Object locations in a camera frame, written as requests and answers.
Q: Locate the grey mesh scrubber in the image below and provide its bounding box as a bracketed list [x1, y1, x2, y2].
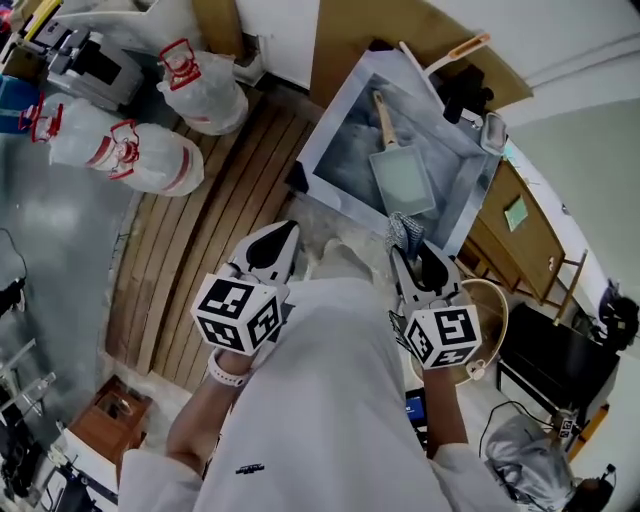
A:
[383, 210, 426, 259]

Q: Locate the person's white shirt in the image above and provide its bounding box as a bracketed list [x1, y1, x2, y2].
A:
[117, 277, 524, 512]

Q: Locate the brown wooden box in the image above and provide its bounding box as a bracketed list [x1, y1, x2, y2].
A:
[67, 377, 154, 471]

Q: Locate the green sponge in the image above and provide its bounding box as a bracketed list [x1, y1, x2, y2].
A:
[503, 195, 529, 229]

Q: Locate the rectangular pan with wooden handle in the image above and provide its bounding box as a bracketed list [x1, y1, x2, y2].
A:
[368, 89, 437, 215]

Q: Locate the stainless steel sink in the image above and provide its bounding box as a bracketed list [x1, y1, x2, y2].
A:
[295, 49, 503, 257]

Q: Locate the person's left forearm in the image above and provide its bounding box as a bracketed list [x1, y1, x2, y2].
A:
[164, 348, 254, 482]

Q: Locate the black device on counter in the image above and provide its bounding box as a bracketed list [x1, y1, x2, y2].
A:
[438, 64, 496, 125]

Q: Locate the white spatula with orange handle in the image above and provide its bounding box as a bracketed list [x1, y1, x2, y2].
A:
[422, 32, 492, 77]

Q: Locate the wooden slat floor platform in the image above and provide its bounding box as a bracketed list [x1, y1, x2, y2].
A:
[104, 89, 326, 392]

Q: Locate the clear water jug red handle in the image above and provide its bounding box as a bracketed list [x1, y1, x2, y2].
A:
[155, 38, 250, 136]
[84, 119, 205, 198]
[18, 94, 116, 169]

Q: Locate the grey crumpled bag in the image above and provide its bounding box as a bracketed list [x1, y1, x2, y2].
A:
[484, 413, 576, 506]

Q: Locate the grey white machine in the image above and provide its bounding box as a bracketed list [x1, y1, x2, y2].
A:
[19, 19, 146, 111]

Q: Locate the wooden counter board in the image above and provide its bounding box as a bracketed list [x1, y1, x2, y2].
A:
[309, 0, 535, 114]

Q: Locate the clear container with grey lid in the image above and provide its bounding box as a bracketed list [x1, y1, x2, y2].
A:
[479, 112, 509, 154]

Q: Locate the white wrist watch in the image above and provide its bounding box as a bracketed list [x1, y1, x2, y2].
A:
[207, 349, 251, 389]

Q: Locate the wooden cabinet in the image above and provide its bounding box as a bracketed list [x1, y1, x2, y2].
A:
[457, 159, 589, 321]

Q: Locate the person's right forearm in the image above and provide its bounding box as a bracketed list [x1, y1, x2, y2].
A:
[422, 365, 472, 460]

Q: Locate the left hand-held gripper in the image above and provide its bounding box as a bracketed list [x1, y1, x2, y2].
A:
[190, 219, 302, 357]

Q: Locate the black box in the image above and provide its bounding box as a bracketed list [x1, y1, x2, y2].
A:
[495, 302, 621, 419]

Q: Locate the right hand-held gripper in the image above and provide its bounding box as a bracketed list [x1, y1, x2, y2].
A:
[389, 240, 483, 371]

